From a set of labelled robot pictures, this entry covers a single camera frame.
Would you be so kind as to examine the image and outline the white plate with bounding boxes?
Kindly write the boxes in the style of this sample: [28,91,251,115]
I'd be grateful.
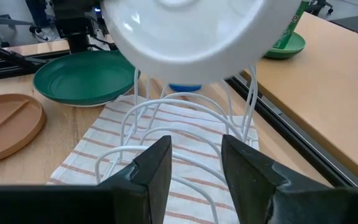
[100,0,303,85]

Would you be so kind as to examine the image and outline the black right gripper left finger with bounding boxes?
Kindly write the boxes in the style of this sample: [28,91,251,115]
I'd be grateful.
[0,134,173,224]

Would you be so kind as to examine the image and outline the black aluminium frame rail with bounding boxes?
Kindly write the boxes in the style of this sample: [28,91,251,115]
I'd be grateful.
[225,74,358,189]
[0,40,71,82]

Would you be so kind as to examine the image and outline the white striped dish towel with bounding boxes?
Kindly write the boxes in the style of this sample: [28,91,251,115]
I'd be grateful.
[47,95,260,224]

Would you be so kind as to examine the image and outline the person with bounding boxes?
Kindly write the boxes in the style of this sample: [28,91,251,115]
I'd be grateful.
[25,0,58,44]

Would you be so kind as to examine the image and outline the green bowl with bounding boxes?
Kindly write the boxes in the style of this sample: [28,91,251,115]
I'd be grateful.
[263,31,306,60]

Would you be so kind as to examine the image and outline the blue dish soap bottle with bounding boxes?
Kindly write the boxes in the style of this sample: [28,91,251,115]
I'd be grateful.
[168,82,203,93]

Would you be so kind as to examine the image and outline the green plate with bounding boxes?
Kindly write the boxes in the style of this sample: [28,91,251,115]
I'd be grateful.
[32,50,142,108]

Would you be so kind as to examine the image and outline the wooden bowl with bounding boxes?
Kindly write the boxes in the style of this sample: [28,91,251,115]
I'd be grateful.
[0,93,46,166]

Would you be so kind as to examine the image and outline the white wire dish rack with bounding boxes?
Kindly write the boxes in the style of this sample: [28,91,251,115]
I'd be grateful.
[94,63,259,224]

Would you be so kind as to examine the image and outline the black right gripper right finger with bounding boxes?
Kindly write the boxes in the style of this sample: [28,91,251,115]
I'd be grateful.
[221,133,358,224]

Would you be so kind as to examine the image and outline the black office chair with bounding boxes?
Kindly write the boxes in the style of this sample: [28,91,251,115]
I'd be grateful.
[305,0,334,17]

